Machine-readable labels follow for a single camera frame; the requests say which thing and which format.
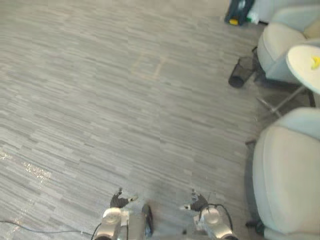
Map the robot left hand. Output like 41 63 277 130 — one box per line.
110 187 139 209

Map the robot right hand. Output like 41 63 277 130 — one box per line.
179 188 210 212

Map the robot silver leg dark foot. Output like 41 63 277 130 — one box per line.
122 203 154 240

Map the beige armchair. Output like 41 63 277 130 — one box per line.
256 5 320 85
244 107 320 240

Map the black mesh waste bin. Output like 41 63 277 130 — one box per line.
228 46 261 89

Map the round white side table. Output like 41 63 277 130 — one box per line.
256 44 320 119

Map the yellow banana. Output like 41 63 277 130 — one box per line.
309 55 320 70

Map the green white bottle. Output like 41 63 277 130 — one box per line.
246 10 261 25

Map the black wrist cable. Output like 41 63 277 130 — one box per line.
208 203 234 232

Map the black floor cable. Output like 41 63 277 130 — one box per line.
0 219 94 237

